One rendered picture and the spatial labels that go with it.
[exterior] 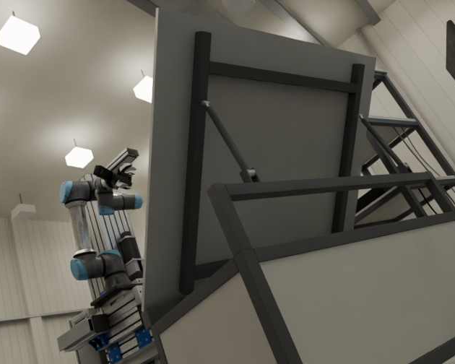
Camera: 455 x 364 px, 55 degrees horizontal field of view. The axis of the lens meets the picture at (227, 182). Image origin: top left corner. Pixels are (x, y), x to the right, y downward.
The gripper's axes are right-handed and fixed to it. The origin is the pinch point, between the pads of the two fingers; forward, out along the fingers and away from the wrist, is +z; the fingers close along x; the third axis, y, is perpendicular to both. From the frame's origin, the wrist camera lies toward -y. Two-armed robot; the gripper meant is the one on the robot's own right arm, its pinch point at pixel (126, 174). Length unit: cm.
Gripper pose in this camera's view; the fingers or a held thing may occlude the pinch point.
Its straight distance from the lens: 188.1
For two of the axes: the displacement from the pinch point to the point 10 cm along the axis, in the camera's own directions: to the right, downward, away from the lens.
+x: -1.7, 9.5, -2.5
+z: 6.1, -1.0, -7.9
